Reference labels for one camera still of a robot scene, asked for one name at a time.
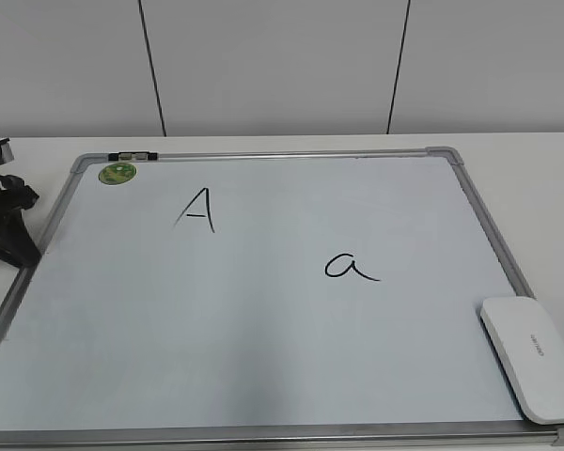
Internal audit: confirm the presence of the black silver hanging clip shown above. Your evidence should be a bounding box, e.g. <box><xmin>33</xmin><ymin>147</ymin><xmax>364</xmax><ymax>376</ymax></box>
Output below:
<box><xmin>107</xmin><ymin>151</ymin><xmax>159</xmax><ymax>162</ymax></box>

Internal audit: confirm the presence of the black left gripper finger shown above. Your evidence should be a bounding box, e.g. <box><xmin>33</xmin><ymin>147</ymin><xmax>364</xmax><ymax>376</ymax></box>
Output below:
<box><xmin>0</xmin><ymin>210</ymin><xmax>41</xmax><ymax>267</ymax></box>

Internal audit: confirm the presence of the white whiteboard eraser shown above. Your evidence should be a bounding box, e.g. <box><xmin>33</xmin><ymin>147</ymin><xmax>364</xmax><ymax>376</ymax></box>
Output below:
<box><xmin>479</xmin><ymin>296</ymin><xmax>564</xmax><ymax>425</ymax></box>

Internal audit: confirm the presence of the round green magnet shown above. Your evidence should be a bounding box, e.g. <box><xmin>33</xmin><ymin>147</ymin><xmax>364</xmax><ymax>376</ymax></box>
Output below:
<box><xmin>98</xmin><ymin>163</ymin><xmax>137</xmax><ymax>186</ymax></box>

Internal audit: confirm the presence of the aluminium framed whiteboard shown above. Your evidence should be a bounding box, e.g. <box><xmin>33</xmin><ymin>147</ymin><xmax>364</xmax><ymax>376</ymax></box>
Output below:
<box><xmin>0</xmin><ymin>148</ymin><xmax>564</xmax><ymax>449</ymax></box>

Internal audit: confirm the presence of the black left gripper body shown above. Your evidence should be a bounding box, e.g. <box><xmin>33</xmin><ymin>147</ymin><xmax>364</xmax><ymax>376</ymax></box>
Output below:
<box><xmin>0</xmin><ymin>174</ymin><xmax>39</xmax><ymax>217</ymax></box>

